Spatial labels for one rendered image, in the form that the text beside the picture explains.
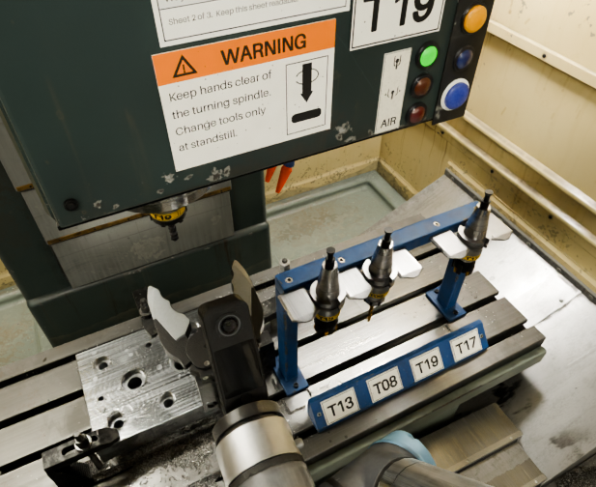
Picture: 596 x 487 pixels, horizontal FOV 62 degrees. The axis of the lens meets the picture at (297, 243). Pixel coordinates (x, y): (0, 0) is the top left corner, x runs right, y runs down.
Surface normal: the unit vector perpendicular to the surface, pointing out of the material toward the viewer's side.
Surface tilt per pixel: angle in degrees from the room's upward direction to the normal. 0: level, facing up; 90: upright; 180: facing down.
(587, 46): 90
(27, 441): 0
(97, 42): 90
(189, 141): 90
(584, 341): 24
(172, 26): 90
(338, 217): 0
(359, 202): 0
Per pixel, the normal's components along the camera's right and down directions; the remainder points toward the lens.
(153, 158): 0.45, 0.63
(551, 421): -0.36, -0.52
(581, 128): -0.89, 0.32
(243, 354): 0.38, 0.20
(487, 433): 0.11, -0.74
